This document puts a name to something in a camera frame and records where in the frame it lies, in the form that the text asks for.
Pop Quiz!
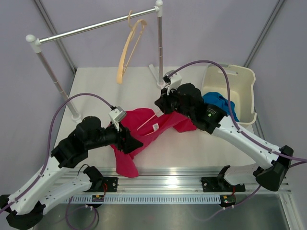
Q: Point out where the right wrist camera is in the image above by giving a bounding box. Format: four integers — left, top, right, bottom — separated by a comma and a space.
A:
163, 70, 182, 95

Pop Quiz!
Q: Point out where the pink wire hanger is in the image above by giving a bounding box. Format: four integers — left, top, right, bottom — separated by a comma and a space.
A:
136, 110, 162, 131

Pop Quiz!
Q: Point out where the metal clothes rack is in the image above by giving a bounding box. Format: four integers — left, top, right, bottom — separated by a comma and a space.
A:
25, 0, 176, 120

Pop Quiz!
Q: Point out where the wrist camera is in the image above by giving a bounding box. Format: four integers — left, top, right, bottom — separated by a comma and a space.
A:
163, 70, 182, 95
108, 106, 127, 131

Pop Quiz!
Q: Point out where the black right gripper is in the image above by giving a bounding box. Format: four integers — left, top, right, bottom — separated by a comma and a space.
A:
155, 85, 194, 119

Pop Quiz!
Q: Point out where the pink t shirt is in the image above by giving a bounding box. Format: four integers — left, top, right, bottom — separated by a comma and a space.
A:
111, 108, 196, 178

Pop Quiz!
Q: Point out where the white slotted cable duct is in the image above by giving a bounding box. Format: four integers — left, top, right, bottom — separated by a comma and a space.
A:
71, 194, 221, 204

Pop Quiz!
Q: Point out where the beige plastic hanger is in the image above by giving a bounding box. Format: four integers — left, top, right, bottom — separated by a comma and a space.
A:
116, 10, 147, 84

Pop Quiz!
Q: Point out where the cream laundry basket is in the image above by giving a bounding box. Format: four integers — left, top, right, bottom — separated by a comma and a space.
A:
201, 64, 257, 127

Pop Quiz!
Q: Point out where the blue t shirt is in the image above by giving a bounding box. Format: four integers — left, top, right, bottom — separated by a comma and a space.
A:
202, 92, 230, 115

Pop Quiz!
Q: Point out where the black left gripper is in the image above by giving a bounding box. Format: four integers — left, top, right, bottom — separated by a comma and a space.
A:
86, 119, 143, 154

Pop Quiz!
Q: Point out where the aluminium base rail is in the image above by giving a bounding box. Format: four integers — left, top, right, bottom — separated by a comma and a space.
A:
59, 167, 291, 192

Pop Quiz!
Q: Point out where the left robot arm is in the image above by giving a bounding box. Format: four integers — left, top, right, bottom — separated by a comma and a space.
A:
0, 116, 143, 230

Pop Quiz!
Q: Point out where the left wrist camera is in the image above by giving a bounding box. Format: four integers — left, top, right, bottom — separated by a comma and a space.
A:
108, 106, 127, 131

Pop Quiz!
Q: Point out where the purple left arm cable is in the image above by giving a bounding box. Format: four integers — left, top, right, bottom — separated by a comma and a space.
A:
0, 92, 115, 230

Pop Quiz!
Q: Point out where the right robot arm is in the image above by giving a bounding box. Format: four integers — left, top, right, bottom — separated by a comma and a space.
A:
154, 83, 294, 192

